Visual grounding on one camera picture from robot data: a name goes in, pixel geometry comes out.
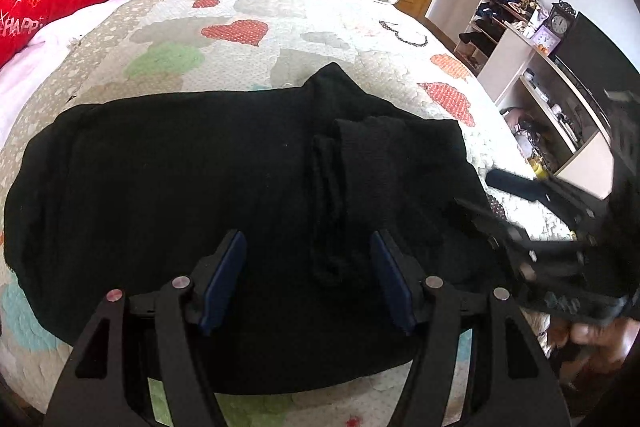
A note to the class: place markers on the black pants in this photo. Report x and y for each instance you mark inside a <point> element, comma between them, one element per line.
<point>175,167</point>

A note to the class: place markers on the ornate black table clock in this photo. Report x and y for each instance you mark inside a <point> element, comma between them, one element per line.
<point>561,24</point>

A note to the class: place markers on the person's right hand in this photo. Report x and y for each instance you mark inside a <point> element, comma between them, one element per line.
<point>597,337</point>

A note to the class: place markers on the black television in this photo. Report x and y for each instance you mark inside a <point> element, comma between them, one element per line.
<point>600,57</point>

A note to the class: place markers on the white fleece blanket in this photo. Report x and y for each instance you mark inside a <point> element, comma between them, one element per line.
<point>30,72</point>

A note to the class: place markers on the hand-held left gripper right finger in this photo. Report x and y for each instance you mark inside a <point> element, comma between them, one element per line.
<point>392,282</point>

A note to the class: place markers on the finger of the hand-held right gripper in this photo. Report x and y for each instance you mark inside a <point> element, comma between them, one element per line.
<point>490,222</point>
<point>520,187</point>

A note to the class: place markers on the cluttered white shelf unit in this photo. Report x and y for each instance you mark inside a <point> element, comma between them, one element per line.
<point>505,57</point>

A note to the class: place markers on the patchwork quilted bedspread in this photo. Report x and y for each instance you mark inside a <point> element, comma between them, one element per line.
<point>325,37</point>

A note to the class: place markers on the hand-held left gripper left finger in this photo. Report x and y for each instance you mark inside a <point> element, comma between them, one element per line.
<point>222,282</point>

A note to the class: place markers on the small white desk clock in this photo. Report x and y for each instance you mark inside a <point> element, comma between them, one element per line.
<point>545,41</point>

